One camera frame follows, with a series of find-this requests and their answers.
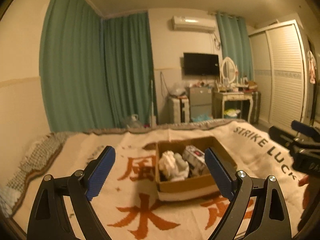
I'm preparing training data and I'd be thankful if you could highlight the floral patterned soft pack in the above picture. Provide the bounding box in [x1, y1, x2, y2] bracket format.
[182, 145, 209, 177]

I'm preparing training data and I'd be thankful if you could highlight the white cloth bundle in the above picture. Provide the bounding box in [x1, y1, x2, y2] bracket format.
[170, 153, 189, 181]

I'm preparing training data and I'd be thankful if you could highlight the white dressing table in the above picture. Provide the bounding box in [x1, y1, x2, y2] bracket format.
[212, 90, 261, 124]

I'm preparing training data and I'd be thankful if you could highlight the checkered grey bedsheet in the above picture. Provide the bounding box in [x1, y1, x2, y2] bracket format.
[1, 132, 73, 218]

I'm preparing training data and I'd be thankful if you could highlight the white louvered wardrobe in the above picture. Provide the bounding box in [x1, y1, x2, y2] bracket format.
[249, 20, 313, 133]

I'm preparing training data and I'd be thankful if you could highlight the cream printed bed blanket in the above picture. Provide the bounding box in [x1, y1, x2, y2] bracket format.
[13, 120, 305, 239]

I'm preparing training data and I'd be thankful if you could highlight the white oval vanity mirror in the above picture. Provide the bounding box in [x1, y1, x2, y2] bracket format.
[220, 57, 238, 84]

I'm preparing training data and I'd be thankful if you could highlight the grey small refrigerator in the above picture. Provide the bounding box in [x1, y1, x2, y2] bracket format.
[188, 86, 213, 121]

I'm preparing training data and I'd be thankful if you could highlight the open cardboard box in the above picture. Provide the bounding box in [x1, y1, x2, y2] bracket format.
[155, 137, 237, 202]

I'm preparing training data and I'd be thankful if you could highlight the green curtain right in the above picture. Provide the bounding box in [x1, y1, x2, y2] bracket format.
[216, 11, 253, 80]

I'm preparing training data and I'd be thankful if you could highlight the green curtain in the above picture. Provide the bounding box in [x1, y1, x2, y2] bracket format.
[216, 11, 253, 80]
[39, 0, 156, 132]

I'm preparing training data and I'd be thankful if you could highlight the green curtain left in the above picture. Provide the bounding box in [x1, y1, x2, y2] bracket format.
[39, 0, 156, 132]

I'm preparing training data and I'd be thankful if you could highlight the black wall television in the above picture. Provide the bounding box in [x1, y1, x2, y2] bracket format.
[183, 53, 220, 76]

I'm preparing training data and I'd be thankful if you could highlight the white wall air conditioner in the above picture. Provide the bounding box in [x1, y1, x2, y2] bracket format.
[172, 16, 216, 33]

